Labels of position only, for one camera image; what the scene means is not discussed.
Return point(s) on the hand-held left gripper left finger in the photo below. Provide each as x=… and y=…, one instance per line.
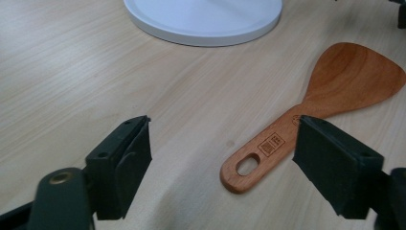
x=123, y=166

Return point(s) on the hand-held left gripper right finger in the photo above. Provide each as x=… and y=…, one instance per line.
x=332, y=163

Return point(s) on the wooden rice spatula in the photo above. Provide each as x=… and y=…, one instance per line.
x=344, y=80

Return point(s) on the white round plate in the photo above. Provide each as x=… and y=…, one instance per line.
x=204, y=19

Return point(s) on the black object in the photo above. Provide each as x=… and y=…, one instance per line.
x=401, y=14

